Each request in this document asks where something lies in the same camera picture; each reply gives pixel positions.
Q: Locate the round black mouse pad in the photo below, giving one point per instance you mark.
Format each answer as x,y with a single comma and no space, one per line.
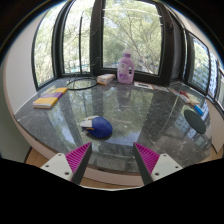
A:
195,121

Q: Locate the small white orange box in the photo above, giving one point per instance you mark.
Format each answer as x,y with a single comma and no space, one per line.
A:
106,79

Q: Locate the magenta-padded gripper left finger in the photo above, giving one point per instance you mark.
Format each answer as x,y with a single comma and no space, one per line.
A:
56,165

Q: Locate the yellow and purple book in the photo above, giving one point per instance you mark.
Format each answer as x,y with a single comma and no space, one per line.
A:
48,99

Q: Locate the red book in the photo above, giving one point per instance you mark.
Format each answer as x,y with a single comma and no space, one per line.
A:
184,94

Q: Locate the white-framed dark card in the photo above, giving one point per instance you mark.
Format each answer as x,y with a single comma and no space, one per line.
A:
144,85

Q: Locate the blue and white computer mouse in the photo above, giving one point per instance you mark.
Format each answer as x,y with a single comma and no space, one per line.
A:
98,127

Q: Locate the beige book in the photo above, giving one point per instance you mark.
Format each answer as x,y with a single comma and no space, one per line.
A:
180,96

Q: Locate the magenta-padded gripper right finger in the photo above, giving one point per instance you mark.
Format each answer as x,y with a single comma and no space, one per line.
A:
166,165

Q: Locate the purple detergent bottle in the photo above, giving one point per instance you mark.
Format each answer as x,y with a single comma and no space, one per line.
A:
125,71

